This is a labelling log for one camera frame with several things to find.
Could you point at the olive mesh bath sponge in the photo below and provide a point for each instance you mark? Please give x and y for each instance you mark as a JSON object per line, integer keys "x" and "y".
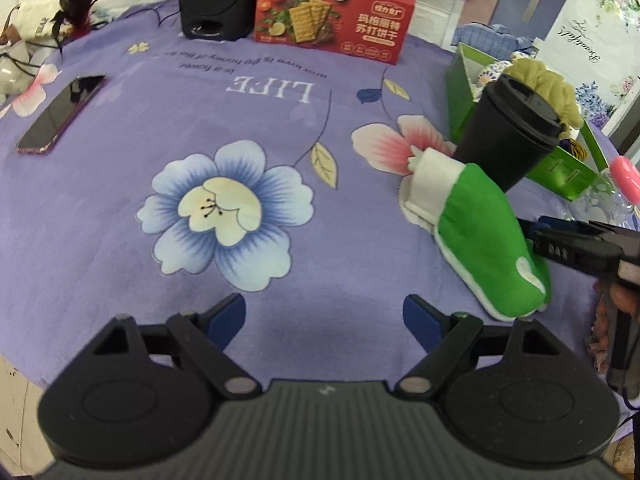
{"x": 550, "y": 92}

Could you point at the purple floral blanket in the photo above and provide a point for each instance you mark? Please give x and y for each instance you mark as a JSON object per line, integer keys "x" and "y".
{"x": 150, "y": 260}

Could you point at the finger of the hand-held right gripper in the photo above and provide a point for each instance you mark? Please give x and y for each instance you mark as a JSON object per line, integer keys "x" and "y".
{"x": 570, "y": 250}
{"x": 560, "y": 223}

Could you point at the dark feather decoration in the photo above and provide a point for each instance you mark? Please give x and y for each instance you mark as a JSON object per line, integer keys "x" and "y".
{"x": 75, "y": 0}

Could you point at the black coffee cup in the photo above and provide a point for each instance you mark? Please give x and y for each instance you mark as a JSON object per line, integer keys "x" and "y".
{"x": 505, "y": 135}

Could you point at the person's right hand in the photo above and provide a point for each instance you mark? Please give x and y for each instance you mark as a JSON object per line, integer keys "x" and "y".
{"x": 627, "y": 300}

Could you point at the smartphone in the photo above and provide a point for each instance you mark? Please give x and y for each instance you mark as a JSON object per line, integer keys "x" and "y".
{"x": 60, "y": 112}

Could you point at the green white plush sock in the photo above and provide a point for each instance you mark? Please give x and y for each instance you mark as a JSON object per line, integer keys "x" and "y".
{"x": 480, "y": 230}

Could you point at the red cracker box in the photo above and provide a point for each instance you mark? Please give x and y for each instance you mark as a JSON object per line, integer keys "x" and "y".
{"x": 340, "y": 10}

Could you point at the floral oven mitt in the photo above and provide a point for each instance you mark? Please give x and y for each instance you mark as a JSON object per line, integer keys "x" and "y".
{"x": 487, "y": 75}

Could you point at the floral bedding package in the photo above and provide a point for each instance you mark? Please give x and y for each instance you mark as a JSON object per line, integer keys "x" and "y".
{"x": 600, "y": 20}

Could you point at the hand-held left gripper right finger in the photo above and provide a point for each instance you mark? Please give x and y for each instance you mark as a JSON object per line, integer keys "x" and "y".
{"x": 422, "y": 317}

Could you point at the glass jar with pink lid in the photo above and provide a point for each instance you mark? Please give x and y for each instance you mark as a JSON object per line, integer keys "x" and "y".
{"x": 625, "y": 175}

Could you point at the white printed cloth pouch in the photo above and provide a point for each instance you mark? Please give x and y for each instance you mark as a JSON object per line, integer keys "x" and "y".
{"x": 35, "y": 22}

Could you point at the white glossy ornament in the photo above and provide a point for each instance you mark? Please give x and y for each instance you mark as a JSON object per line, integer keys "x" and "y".
{"x": 10, "y": 75}

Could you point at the green cardboard box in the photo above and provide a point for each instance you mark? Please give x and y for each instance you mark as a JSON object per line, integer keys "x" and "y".
{"x": 565, "y": 170}

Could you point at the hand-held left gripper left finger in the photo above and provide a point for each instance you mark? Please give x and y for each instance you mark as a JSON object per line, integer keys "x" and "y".
{"x": 227, "y": 317}

